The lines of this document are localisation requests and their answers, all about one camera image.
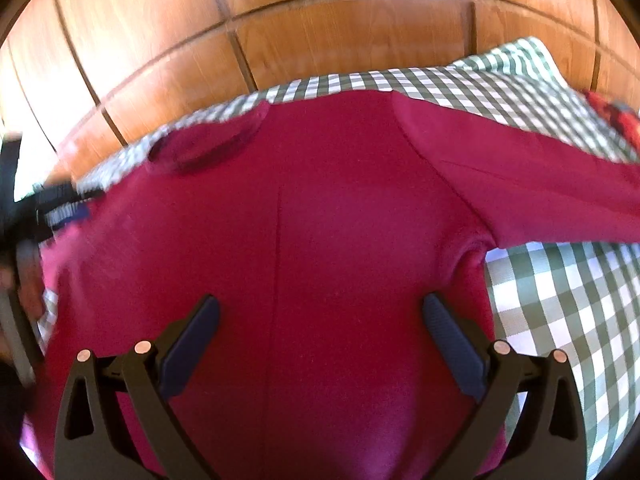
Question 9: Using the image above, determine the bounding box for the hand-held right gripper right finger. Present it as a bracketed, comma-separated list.
[421, 291, 587, 480]

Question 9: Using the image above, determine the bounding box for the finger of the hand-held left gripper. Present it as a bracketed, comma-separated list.
[34, 182, 92, 233]

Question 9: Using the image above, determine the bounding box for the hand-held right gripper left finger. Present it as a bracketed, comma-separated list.
[54, 294, 222, 480]

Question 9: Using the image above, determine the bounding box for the red sweater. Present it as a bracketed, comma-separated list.
[20, 89, 640, 480]

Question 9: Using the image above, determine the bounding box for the green checked tablecloth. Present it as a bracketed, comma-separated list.
[37, 35, 640, 471]

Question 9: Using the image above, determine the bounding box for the red plaid cloth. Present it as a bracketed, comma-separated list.
[582, 89, 640, 152]

